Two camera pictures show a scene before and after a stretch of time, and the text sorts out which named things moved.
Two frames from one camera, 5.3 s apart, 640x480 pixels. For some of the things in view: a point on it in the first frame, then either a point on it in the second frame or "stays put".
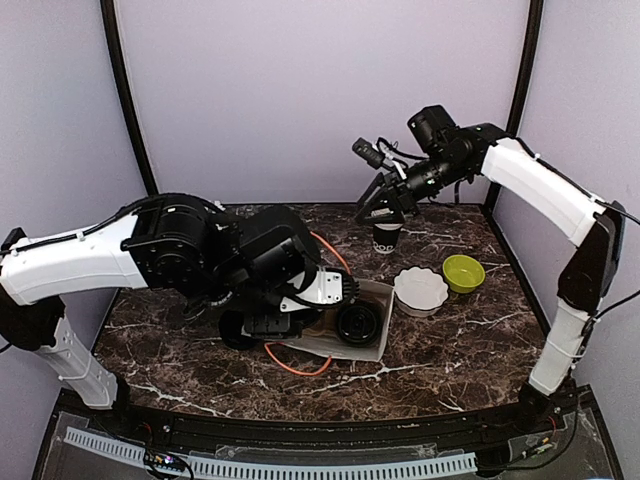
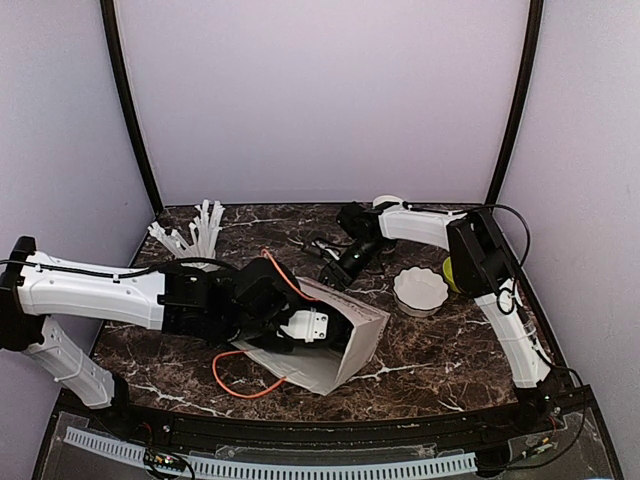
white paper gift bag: x=320 y=329 → x=322 y=371
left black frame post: x=117 y=68 stays put
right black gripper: x=375 y=203 → x=336 y=273
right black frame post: x=524 y=88 stays put
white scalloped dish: x=419 y=292 stays put
